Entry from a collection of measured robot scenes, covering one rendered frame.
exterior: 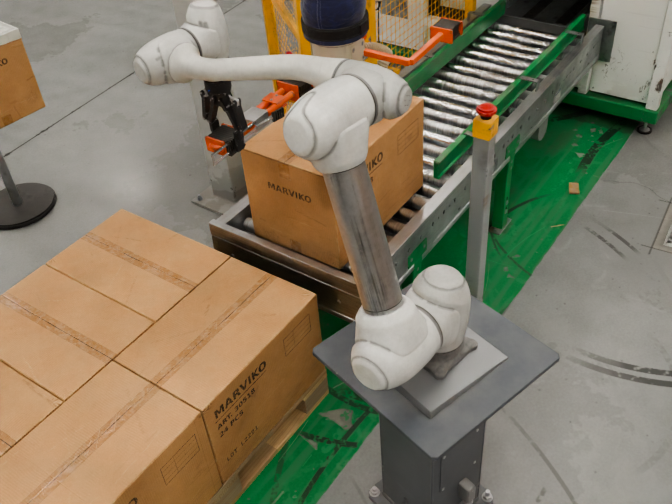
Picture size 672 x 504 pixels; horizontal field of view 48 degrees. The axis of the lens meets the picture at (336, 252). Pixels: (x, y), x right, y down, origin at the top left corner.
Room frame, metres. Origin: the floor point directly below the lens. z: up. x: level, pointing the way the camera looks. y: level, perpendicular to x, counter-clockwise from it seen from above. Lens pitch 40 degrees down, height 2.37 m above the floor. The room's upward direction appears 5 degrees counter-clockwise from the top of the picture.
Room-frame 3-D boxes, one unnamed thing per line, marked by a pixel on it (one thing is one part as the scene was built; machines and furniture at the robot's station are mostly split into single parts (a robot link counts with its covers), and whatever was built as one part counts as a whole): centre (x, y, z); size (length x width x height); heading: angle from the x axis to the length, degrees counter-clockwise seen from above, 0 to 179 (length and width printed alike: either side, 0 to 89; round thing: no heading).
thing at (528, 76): (3.13, -0.96, 0.60); 1.60 x 0.10 x 0.09; 142
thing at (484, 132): (2.24, -0.55, 0.50); 0.07 x 0.07 x 1.00; 52
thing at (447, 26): (2.50, -0.46, 1.21); 0.09 x 0.08 x 0.05; 53
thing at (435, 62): (3.46, -0.54, 0.60); 1.60 x 0.10 x 0.09; 142
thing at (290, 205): (2.39, -0.04, 0.75); 0.60 x 0.40 x 0.40; 142
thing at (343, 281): (2.10, 0.19, 0.58); 0.70 x 0.03 x 0.06; 52
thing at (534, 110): (2.82, -0.78, 0.50); 2.31 x 0.05 x 0.19; 142
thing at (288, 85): (2.22, 0.08, 1.20); 0.10 x 0.08 x 0.06; 53
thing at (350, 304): (2.10, 0.19, 0.48); 0.70 x 0.03 x 0.15; 52
